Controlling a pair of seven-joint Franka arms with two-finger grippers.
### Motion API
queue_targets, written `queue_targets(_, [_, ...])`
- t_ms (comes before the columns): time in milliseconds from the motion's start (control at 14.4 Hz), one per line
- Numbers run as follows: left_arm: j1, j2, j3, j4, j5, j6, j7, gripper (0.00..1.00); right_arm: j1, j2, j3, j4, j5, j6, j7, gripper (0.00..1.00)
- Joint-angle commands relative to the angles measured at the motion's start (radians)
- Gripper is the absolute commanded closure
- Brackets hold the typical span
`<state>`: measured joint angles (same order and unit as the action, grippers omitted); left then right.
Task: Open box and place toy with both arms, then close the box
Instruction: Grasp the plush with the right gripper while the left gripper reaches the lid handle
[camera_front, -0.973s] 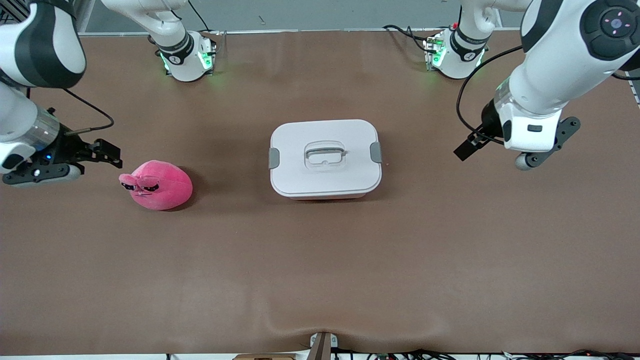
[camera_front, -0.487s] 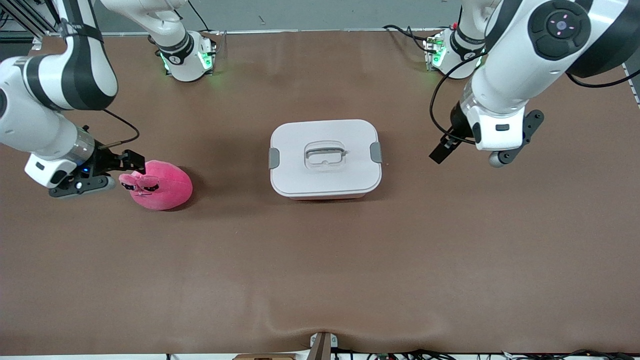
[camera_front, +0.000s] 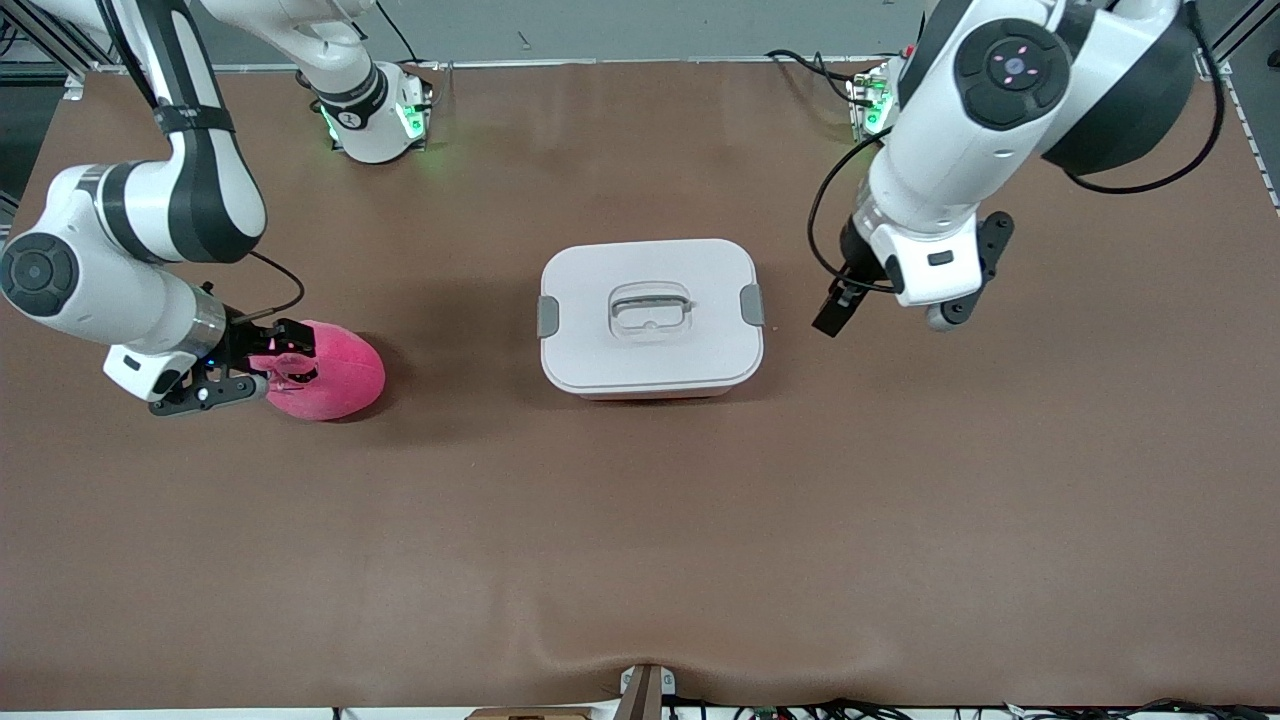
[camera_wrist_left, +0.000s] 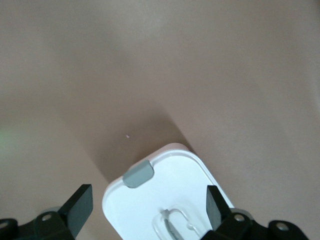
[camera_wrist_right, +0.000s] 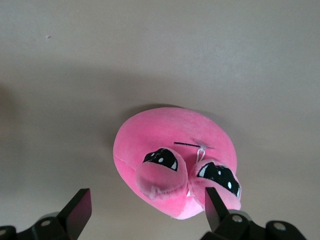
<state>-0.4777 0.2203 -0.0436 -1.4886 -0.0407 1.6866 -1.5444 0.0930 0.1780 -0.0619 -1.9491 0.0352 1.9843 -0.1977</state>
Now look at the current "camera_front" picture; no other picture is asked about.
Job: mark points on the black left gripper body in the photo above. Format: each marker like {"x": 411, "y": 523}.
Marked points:
{"x": 853, "y": 249}

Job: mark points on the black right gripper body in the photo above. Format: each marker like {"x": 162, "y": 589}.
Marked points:
{"x": 241, "y": 343}

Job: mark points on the pink plush toy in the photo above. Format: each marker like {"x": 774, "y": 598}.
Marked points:
{"x": 345, "y": 385}

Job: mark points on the white plastic box lid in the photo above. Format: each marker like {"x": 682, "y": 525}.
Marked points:
{"x": 600, "y": 360}

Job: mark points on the grey lid latch clip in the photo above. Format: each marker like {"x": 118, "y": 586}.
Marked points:
{"x": 548, "y": 316}
{"x": 753, "y": 305}

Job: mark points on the brown table mat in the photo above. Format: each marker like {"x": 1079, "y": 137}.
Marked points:
{"x": 640, "y": 520}

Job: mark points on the aluminium frame with black struts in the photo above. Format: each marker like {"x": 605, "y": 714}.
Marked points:
{"x": 72, "y": 88}

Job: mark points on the small metal bracket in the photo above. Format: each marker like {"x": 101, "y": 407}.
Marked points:
{"x": 668, "y": 683}

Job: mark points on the aluminium frame post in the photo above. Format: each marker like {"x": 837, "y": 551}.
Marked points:
{"x": 1240, "y": 30}

